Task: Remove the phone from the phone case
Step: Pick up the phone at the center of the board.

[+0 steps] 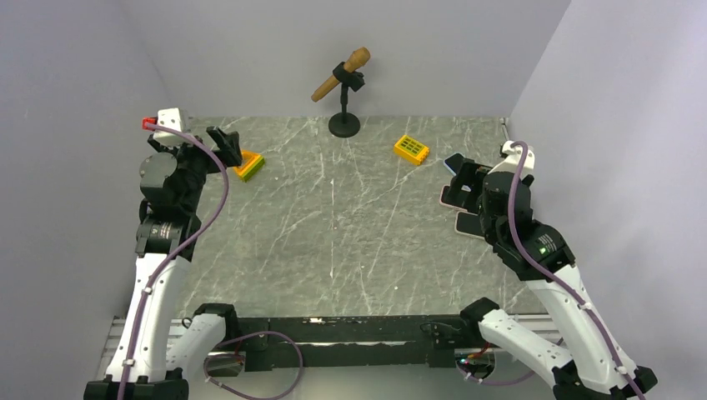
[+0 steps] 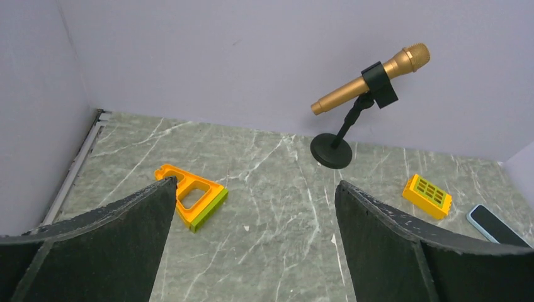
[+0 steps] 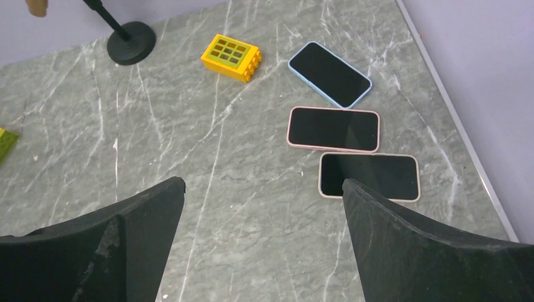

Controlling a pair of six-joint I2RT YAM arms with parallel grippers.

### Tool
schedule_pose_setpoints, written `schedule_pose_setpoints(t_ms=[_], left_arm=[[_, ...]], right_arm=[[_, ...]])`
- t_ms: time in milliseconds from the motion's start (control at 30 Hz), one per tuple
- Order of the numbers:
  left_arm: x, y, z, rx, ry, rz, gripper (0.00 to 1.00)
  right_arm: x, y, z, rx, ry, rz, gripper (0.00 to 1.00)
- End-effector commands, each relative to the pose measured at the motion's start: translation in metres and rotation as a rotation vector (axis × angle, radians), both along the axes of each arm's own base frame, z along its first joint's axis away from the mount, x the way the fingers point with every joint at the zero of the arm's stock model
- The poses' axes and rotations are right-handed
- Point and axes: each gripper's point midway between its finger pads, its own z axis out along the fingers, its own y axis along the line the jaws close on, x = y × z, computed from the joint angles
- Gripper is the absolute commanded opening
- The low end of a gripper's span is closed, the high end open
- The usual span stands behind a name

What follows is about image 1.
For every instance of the beige phone case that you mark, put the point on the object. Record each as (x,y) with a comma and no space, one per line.
(454,200)

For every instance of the black microphone stand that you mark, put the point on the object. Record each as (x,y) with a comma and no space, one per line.
(344,124)

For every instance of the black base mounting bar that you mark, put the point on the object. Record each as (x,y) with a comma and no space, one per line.
(435,341)

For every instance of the phone in blue case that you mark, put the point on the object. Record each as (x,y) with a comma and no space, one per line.
(455,163)

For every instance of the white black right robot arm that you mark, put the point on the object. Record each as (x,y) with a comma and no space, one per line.
(494,204)

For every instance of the orange green toy block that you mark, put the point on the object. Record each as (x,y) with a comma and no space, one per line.
(252,162)

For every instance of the wooden microphone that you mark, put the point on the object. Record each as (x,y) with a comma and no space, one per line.
(346,73)

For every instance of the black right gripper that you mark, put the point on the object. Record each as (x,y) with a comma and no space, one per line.
(469,173)

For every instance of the phone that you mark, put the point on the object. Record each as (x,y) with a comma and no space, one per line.
(470,224)
(455,163)

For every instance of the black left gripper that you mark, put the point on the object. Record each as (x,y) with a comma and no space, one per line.
(228,144)

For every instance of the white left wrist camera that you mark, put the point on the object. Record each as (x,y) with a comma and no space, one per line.
(173,118)

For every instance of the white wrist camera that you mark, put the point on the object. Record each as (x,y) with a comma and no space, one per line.
(515,155)
(173,118)

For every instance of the yellow toy brick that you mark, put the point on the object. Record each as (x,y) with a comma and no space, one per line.
(411,150)

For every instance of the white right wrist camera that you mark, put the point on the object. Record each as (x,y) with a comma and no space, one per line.
(515,155)

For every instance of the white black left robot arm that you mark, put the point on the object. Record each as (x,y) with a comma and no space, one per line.
(160,265)

